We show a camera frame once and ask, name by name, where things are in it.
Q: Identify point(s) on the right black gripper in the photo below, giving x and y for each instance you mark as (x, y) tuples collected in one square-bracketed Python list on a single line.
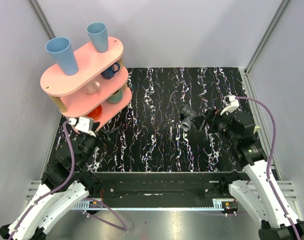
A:
[(212, 118)]

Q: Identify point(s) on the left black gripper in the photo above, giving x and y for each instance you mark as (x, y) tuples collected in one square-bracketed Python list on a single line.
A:
[(97, 137)]

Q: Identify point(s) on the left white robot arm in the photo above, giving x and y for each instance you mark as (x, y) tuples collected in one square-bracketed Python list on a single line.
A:
[(64, 184)]

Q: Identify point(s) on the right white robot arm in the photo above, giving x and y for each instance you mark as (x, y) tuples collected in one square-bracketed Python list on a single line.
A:
[(268, 207)]

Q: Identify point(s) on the orange plastic bowl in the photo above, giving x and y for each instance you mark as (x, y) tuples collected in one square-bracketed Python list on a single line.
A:
[(95, 113)]

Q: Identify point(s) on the teal speckled ceramic cup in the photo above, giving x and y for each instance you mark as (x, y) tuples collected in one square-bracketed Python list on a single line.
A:
[(116, 97)]

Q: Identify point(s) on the pink three-tier wooden shelf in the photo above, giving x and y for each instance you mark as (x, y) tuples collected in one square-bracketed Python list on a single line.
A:
[(73, 101)]

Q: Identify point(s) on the black marble patterned mat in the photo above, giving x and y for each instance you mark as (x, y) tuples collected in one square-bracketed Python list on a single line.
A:
[(148, 133)]

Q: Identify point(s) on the pink ceramic mug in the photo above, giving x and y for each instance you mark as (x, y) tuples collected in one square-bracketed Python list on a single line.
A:
[(92, 87)]

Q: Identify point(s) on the dark blue ceramic mug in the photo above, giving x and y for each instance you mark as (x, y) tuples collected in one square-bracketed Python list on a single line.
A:
[(111, 71)]

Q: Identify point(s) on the light green ceramic mug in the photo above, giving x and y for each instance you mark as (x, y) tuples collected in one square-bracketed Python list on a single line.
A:
[(256, 129)]

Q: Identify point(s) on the large blue plastic cup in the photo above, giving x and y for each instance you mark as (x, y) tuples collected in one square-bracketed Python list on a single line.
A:
[(61, 51)]

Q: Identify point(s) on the small blue plastic cup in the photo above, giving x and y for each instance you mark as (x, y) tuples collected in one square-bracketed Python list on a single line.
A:
[(97, 32)]

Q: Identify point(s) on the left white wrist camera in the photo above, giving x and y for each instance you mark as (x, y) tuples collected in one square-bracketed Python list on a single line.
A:
[(82, 124)]

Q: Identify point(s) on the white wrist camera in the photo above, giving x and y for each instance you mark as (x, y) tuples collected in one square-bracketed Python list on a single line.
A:
[(82, 124), (231, 104)]

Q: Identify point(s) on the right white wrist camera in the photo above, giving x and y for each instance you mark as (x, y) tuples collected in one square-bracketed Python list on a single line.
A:
[(231, 104)]

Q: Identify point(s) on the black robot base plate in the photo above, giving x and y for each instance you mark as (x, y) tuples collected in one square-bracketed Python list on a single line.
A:
[(164, 189)]

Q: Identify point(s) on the white slotted cable duct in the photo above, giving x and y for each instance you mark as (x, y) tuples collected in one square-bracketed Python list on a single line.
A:
[(87, 206)]

